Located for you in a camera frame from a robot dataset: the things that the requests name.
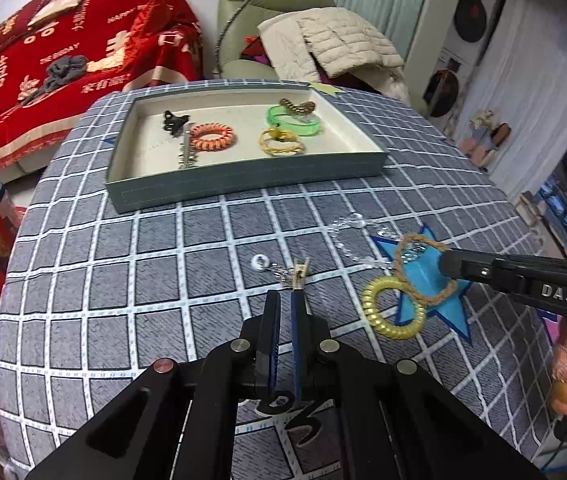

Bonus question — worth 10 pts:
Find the orange coil hair tie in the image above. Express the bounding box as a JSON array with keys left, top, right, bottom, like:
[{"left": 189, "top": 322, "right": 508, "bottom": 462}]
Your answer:
[{"left": 189, "top": 123, "right": 235, "bottom": 152}]

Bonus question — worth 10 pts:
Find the white dryer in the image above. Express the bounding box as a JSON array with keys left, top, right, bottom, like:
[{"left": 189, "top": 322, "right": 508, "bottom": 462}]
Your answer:
[{"left": 443, "top": 0, "right": 509, "bottom": 66}]

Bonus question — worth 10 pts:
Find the grey cloth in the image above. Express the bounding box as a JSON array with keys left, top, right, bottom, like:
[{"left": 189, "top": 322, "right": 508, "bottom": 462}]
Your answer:
[{"left": 20, "top": 54, "right": 89, "bottom": 106}]

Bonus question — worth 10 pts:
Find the white washing machine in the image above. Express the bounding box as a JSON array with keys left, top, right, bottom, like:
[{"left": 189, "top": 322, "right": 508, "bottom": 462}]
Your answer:
[{"left": 421, "top": 50, "right": 474, "bottom": 121}]

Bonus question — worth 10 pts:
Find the green curtain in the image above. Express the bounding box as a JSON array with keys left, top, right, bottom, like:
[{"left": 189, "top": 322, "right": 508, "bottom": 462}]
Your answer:
[{"left": 336, "top": 0, "right": 434, "bottom": 56}]

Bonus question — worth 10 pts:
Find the brown coil hair tie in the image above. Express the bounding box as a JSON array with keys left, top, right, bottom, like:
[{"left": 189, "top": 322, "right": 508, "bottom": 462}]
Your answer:
[{"left": 280, "top": 99, "right": 317, "bottom": 116}]

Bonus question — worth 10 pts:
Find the white down jacket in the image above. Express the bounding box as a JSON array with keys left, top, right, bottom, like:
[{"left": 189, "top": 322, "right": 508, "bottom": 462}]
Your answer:
[{"left": 257, "top": 6, "right": 407, "bottom": 103}]

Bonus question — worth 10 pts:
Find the wooden clip keychain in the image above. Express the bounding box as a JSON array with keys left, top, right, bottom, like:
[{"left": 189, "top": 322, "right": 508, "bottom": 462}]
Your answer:
[{"left": 252, "top": 254, "right": 311, "bottom": 293}]

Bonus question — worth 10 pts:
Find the green armchair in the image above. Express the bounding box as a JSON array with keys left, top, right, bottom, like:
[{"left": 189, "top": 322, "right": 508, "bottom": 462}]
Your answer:
[{"left": 216, "top": 0, "right": 337, "bottom": 81}]

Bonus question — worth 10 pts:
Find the printed white cushion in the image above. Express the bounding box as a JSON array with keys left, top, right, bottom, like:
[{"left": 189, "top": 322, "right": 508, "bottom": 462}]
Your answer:
[{"left": 28, "top": 0, "right": 98, "bottom": 28}]

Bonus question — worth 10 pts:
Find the brown braided bracelet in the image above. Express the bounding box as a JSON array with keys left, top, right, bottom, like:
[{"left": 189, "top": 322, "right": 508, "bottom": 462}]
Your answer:
[{"left": 392, "top": 234, "right": 471, "bottom": 306}]

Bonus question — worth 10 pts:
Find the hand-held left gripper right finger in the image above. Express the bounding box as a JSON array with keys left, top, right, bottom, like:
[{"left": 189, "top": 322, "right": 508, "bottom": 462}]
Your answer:
[{"left": 291, "top": 290, "right": 554, "bottom": 480}]

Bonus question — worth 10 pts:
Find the blue star sticker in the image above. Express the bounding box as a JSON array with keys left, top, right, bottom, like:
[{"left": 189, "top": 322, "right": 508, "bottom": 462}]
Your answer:
[{"left": 368, "top": 225, "right": 474, "bottom": 343}]

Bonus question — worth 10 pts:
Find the yellow cord bracelet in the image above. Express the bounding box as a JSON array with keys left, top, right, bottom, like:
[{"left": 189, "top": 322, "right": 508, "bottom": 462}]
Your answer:
[{"left": 259, "top": 127, "right": 307, "bottom": 157}]

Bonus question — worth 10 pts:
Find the grey checkered tablecloth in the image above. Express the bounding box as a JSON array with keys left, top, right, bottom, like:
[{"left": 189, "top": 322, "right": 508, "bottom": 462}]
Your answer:
[{"left": 0, "top": 77, "right": 567, "bottom": 480}]

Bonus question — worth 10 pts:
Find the black hair claw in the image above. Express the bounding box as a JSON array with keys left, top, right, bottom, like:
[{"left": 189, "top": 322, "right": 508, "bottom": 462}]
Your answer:
[{"left": 162, "top": 110, "right": 189, "bottom": 136}]

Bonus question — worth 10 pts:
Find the red sofa cover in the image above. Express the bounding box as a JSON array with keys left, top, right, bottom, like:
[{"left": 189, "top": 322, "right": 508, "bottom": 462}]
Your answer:
[{"left": 0, "top": 0, "right": 204, "bottom": 181}]

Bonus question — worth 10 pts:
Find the green plastic bangle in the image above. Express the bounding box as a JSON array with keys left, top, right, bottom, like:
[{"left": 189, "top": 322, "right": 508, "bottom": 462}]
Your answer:
[{"left": 266, "top": 104, "right": 324, "bottom": 137}]

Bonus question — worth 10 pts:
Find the slipper rack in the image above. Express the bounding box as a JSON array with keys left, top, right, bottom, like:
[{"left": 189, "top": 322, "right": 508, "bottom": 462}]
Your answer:
[{"left": 456, "top": 110, "right": 511, "bottom": 166}]

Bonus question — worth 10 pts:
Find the red pillow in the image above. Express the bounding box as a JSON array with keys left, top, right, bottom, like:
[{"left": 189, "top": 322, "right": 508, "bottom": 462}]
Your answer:
[{"left": 0, "top": 0, "right": 59, "bottom": 48}]

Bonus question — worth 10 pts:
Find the white sheer curtain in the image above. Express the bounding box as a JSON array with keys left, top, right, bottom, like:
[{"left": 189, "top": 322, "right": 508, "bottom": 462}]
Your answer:
[{"left": 488, "top": 0, "right": 567, "bottom": 206}]

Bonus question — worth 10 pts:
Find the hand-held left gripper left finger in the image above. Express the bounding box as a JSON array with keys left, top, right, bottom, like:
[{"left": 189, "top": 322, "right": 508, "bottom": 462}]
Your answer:
[{"left": 26, "top": 290, "right": 284, "bottom": 480}]

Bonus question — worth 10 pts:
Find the silver hair clip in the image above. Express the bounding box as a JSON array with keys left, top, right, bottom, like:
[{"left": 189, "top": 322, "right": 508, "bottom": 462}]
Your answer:
[{"left": 177, "top": 125, "right": 199, "bottom": 170}]

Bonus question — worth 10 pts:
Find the yellow coil hair tie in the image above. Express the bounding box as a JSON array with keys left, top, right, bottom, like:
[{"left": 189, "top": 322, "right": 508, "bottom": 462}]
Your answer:
[{"left": 362, "top": 276, "right": 428, "bottom": 340}]

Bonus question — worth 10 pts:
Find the clear bead bracelet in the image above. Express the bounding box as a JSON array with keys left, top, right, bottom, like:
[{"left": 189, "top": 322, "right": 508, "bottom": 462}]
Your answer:
[{"left": 332, "top": 212, "right": 427, "bottom": 266}]

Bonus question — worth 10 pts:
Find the grey-green jewelry tray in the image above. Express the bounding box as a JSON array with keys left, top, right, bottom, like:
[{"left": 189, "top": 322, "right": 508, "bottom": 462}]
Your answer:
[{"left": 104, "top": 84, "right": 390, "bottom": 215}]

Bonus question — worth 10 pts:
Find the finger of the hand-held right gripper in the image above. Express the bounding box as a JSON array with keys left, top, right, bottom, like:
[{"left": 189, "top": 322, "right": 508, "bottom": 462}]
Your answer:
[{"left": 436, "top": 247, "right": 567, "bottom": 318}]

